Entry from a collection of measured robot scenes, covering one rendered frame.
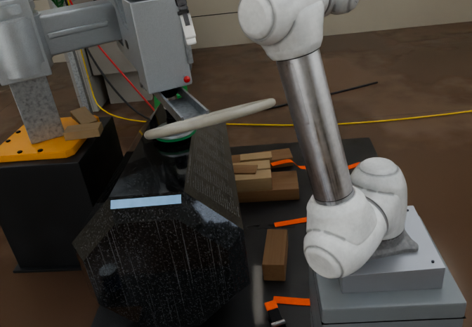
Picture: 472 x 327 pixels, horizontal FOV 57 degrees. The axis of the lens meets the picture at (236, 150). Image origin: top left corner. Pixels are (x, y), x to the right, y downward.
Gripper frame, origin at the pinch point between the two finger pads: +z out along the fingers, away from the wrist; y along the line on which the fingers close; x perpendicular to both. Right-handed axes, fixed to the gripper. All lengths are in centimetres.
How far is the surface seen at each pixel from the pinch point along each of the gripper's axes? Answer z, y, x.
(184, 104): 18, 69, 10
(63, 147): 24, 110, 82
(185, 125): 25.5, 0.0, 8.6
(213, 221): 70, 47, 10
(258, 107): 25.9, 4.2, -15.2
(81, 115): 8, 142, 76
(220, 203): 65, 57, 6
